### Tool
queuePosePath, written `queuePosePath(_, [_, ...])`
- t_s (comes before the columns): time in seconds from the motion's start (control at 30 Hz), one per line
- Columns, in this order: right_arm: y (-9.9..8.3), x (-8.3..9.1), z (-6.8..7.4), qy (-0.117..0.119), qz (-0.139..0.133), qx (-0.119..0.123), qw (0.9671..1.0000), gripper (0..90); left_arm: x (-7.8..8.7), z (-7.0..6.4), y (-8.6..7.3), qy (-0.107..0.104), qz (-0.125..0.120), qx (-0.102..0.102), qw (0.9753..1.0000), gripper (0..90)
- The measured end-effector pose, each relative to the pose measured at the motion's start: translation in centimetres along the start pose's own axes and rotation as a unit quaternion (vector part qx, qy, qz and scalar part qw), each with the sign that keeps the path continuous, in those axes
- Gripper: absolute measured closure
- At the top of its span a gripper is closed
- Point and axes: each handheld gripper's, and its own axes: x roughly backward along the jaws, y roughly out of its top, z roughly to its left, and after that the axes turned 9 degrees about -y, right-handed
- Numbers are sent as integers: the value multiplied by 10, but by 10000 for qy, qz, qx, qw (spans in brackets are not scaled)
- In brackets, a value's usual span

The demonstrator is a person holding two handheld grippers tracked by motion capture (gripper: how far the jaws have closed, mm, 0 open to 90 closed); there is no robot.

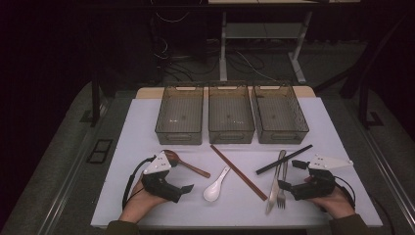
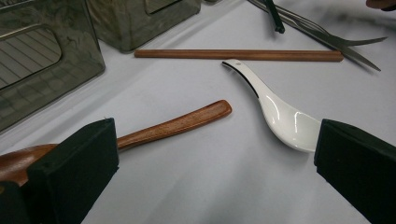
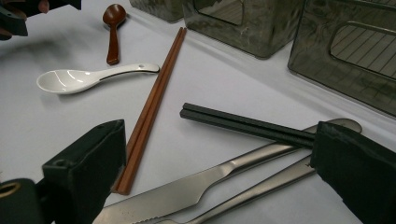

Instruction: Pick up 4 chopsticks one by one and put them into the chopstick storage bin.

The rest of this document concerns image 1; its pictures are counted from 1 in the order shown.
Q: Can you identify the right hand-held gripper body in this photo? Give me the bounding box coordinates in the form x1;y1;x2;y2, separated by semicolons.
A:
290;155;354;201

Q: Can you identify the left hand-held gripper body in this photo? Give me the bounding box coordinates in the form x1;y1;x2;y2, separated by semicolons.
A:
140;150;184;204

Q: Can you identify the steel table knife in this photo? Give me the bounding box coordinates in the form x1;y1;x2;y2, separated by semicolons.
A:
264;149;288;215

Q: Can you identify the steel fork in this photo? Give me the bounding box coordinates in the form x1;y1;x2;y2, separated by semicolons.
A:
276;160;290;210

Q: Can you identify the black chopstick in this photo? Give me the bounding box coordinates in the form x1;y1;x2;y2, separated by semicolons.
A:
254;144;313;175
255;145;314;175

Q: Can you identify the brown wooden spoon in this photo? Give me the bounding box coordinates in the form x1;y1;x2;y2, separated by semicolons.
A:
162;149;211;179

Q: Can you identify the white ceramic spoon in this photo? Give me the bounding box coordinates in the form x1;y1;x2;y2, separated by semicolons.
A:
203;165;232;203

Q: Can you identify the smoky clear plastic bin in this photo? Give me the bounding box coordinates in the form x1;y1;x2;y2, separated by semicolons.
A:
155;85;205;146
251;84;310;145
207;84;256;145

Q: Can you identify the person's right hand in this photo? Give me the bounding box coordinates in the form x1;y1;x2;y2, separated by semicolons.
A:
307;185;356;219

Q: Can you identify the person's left hand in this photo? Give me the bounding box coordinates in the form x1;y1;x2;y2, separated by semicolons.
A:
118;180;169;224

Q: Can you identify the white table cover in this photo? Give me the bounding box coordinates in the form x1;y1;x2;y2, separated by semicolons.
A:
90;96;384;228

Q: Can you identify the black metal stand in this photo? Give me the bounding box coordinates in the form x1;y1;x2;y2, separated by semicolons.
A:
356;13;415;130
79;70;109;128

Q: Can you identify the white metal desk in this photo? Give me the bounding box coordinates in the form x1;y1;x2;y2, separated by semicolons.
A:
207;0;361;85

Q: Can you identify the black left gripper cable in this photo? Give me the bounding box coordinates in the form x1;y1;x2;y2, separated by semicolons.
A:
121;156;157;210

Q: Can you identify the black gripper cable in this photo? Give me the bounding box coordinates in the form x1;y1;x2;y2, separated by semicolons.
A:
334;175;356;210
121;156;157;210

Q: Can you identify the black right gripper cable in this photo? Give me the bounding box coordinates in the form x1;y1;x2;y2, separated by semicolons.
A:
334;175;356;210

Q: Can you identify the metal floor rail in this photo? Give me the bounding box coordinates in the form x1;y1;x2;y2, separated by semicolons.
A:
353;114;415;223
37;107;111;235

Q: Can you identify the black rectangular floor frame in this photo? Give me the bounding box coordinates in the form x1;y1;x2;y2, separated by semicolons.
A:
85;138;115;165

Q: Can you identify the tangle of black floor cables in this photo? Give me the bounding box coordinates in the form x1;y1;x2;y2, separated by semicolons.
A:
151;35;265;82

